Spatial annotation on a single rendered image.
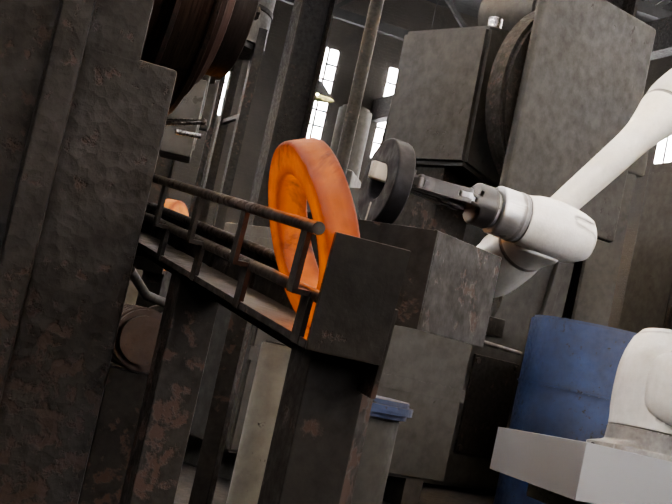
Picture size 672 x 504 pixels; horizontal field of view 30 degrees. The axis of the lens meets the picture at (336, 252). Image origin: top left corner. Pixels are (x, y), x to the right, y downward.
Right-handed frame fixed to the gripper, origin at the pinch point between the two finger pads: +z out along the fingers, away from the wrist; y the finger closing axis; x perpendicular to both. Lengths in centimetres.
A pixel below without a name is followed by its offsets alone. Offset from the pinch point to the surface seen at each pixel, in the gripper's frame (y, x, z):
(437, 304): -40.2, -22.1, 4.4
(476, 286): -34.4, -17.5, -3.7
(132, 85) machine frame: -22, -3, 50
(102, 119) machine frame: -22, -9, 53
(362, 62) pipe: 642, 184, -217
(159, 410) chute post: -32, -46, 36
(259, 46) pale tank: 871, 225, -199
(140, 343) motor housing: 48, -39, 22
